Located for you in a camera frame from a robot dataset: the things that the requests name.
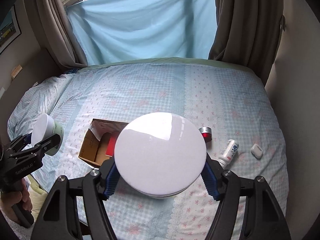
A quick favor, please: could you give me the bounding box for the green white lid jar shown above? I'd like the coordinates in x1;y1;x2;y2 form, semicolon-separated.
31;113;64;156

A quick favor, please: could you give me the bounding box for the red rectangular box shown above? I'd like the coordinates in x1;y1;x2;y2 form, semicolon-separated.
105;131;120;157

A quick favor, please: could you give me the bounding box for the white lid cream jar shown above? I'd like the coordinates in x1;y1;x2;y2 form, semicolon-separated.
114;112;207;198

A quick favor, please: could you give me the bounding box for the person's left hand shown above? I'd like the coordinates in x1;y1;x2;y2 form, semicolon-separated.
1;179;33;224

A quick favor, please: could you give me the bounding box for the open cardboard box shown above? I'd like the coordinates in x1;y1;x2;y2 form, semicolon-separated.
79;119;127;167

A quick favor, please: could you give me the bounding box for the pillow in floral case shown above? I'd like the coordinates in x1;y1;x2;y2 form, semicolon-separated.
7;74;74;140

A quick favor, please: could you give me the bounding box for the white earbuds case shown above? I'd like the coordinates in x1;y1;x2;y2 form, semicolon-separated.
250;144;264;159

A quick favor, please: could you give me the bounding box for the white spray bottle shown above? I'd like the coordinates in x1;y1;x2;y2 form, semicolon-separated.
217;139;239;169

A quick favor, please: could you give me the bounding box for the left grey curtain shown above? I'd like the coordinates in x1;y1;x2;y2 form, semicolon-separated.
35;0;87;68

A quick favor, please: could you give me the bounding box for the grey curtain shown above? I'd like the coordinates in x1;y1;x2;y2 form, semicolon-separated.
35;0;87;68
208;0;285;84

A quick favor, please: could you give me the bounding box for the silver red round tin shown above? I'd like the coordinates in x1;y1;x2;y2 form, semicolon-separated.
199;126;212;143

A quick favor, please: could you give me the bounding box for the blue floral bed sheet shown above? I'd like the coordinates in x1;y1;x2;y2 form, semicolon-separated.
33;63;289;239

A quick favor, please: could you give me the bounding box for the light blue hanging sheet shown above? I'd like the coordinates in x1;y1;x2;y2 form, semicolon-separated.
66;0;217;65

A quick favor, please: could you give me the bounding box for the right grey curtain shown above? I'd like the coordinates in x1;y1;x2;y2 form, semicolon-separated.
208;0;285;84

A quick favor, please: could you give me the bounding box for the small wooden wall shelf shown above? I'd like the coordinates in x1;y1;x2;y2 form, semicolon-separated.
11;64;23;80

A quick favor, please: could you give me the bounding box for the framed wall picture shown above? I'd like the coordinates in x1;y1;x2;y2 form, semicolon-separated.
0;5;21;54

